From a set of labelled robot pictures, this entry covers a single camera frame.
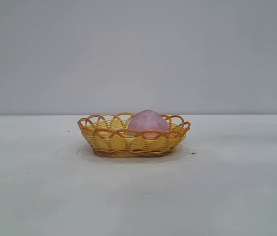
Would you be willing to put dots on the clear round plate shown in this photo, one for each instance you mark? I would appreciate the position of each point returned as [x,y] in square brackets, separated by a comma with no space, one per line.
[83,153]

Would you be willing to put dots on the yellow woven plastic basket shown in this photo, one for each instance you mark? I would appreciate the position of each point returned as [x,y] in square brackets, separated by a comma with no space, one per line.
[116,145]

